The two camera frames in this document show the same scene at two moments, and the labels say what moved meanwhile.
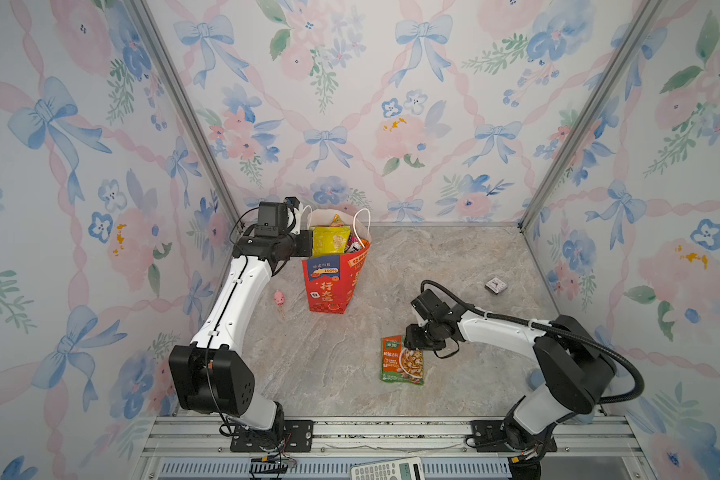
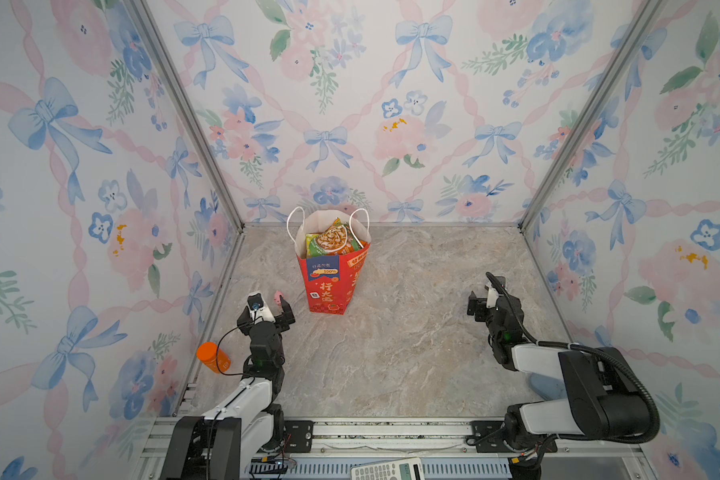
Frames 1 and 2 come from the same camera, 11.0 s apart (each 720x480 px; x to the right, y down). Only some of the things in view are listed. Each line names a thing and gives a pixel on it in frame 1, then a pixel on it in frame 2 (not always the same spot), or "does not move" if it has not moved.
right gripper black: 411,337 -> 480,305
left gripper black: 305,237 -> 280,322
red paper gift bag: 332,281 does not move
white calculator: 398,469 does not move
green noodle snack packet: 400,363 -> 336,240
